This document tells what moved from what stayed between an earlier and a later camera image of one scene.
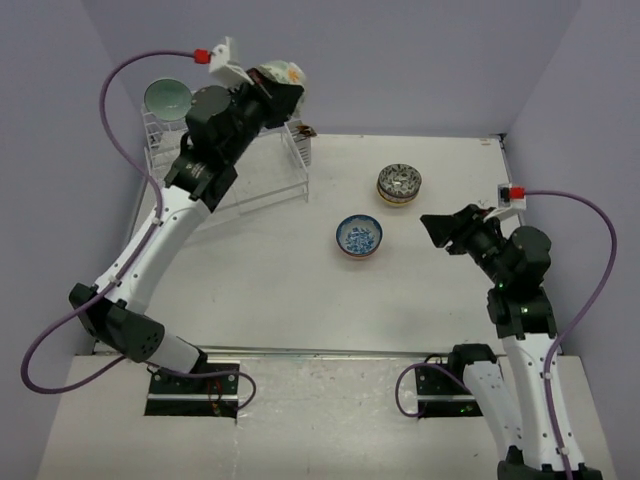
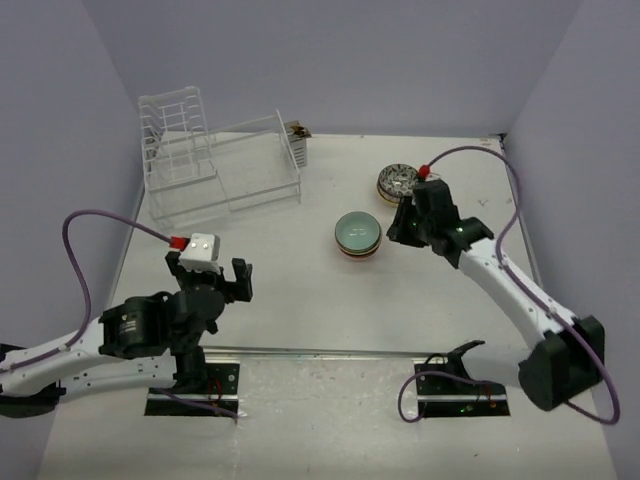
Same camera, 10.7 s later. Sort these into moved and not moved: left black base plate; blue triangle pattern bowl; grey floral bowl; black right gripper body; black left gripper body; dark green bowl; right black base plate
Moved: dark green bowl; black right gripper body; black left gripper body
Not moved: blue triangle pattern bowl; left black base plate; right black base plate; grey floral bowl
